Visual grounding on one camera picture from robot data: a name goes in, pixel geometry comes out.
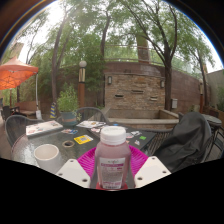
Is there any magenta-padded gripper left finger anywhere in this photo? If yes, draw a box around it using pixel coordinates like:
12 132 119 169
55 145 101 189

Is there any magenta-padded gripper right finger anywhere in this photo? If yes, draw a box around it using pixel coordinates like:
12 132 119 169
128 145 172 190

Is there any pink drink bottle white cap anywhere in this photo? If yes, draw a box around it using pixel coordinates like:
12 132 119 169
94 125 132 191

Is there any grey wicker chair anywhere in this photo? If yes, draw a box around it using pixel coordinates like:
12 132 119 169
146 113 224 161
4 114 43 148
55 106 110 125

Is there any white mug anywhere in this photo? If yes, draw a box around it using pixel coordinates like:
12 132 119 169
33 143 64 174

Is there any black laptop with stickers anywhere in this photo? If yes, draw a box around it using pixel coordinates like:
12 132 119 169
89 124 158 151

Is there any yellow card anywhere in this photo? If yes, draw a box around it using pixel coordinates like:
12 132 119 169
73 134 94 145

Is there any small blue and red card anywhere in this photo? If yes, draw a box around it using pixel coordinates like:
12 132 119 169
60 128 79 135

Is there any black jacket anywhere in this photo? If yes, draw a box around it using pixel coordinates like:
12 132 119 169
153 111 213 173

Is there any silver laptop with stickers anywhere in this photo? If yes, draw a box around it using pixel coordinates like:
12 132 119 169
25 120 64 137

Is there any blue yellow striped cone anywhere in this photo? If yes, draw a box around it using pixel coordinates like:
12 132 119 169
49 101 58 120

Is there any potted green plant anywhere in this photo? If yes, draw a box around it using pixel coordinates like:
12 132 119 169
56 84 81 127

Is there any round dark patio table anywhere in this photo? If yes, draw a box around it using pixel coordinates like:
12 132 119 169
201 113 223 129

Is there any wooden bench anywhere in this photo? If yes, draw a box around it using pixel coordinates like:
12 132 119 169
14 100 38 116

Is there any tree with forked dark trunk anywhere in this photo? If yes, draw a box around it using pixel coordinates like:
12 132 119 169
123 0 179 111

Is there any dark metal patio chair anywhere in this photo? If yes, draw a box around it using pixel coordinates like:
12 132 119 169
0 105 14 121

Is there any tree with leaning trunk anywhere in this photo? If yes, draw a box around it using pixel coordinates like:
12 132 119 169
49 13 73 104

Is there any tree with thin trunk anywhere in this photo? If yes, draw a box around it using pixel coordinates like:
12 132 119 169
189 36 214 108

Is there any orange patio umbrella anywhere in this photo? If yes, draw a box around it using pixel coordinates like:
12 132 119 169
0 56 43 119

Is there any small tape ring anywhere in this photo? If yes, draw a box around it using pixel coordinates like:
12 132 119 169
61 139 76 149

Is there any brown lamp post globe top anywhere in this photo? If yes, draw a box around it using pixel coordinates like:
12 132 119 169
78 60 88 108
199 81 205 114

